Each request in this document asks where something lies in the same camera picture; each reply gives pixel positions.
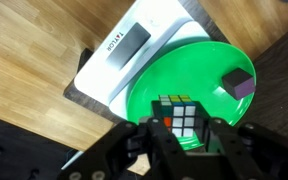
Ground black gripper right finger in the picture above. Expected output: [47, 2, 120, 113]
[206, 118, 288, 180]

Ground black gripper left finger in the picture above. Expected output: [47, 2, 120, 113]
[58, 118, 193, 180]

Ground Rubik's cube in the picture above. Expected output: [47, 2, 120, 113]
[150, 94, 212, 143]

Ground dark purple cube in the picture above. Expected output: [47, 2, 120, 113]
[221, 67, 257, 101]

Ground green plate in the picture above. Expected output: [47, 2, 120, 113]
[126, 40, 257, 151]

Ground dark wooden divider board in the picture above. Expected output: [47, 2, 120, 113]
[232, 18, 288, 148]

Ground small black stool table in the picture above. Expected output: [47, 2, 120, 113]
[63, 0, 233, 126]

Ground white kitchen scale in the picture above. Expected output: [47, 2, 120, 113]
[73, 0, 215, 116]

